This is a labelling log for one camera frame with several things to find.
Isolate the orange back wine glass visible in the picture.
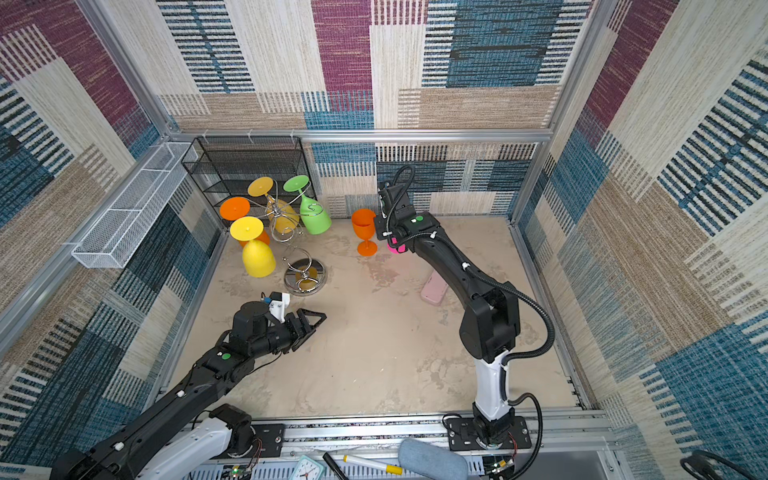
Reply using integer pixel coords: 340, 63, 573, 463
220, 197, 270, 247

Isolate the pink wine glass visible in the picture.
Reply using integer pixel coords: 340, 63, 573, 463
387, 237, 407, 254

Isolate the yellow white marker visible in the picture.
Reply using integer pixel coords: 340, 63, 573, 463
343, 455, 404, 475

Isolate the amber yellow wine glass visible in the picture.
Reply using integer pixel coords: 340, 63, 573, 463
247, 176, 300, 241

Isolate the orange front wine glass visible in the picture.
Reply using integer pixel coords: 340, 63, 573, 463
351, 209, 377, 257

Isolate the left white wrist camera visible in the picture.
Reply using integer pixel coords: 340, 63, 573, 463
262, 292, 291, 323

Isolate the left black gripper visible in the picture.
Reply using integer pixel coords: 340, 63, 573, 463
250, 309, 328, 362

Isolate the black pen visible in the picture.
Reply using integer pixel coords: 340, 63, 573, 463
322, 452, 349, 480

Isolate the chrome wine glass rack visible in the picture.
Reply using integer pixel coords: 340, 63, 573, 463
259, 197, 326, 296

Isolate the white mesh wall basket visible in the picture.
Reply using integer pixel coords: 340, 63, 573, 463
71, 142, 191, 269

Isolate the orange wine glass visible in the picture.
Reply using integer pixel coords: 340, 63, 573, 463
220, 197, 270, 247
351, 209, 377, 257

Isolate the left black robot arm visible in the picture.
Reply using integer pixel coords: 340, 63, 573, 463
50, 301, 327, 479

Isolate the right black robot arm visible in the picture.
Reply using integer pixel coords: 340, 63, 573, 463
376, 165, 556, 448

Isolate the pink glasses case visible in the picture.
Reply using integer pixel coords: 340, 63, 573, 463
420, 270, 449, 306

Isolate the green wine glass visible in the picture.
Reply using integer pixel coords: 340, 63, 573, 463
284, 175, 332, 235

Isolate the black wire shelf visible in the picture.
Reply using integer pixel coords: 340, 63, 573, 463
181, 136, 310, 209

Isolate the blue grey cloth pouch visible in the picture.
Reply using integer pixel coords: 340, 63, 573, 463
398, 438, 469, 480

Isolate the teal alarm clock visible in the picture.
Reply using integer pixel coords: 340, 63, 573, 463
289, 456, 326, 480

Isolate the black cable corner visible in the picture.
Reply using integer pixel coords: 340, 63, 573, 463
679, 450, 757, 480

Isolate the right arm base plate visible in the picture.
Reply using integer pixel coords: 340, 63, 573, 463
441, 414, 533, 452

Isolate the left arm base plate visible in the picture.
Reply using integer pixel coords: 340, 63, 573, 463
245, 423, 286, 459

